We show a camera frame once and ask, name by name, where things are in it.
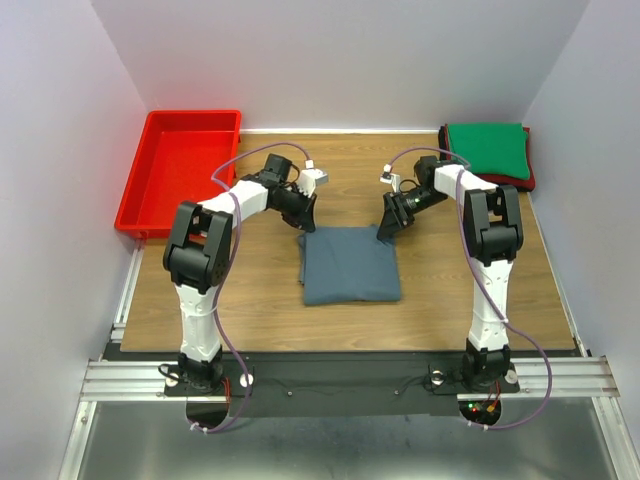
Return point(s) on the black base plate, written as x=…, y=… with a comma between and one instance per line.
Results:
x=336, y=385

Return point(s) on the aluminium rail frame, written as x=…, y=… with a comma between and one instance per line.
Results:
x=565, y=421

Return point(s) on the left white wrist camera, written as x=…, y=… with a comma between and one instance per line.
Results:
x=310, y=179

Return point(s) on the red folded t-shirt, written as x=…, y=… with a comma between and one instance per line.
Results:
x=500, y=179

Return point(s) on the blue-grey t-shirt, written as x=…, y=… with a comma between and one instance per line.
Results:
x=348, y=264

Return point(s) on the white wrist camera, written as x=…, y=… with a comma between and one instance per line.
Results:
x=310, y=179
x=389, y=177

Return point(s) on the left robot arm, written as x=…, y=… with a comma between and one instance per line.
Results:
x=201, y=247

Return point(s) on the green folded t-shirt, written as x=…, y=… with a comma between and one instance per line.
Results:
x=487, y=150

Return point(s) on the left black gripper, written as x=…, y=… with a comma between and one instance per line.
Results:
x=303, y=218

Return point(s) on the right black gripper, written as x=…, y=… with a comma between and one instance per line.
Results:
x=395, y=218

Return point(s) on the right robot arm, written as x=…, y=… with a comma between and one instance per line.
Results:
x=492, y=234

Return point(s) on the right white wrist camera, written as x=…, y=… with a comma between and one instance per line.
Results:
x=389, y=177

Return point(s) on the red plastic bin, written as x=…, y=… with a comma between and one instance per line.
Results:
x=178, y=151

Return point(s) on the black folded t-shirt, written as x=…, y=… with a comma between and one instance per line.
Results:
x=520, y=186

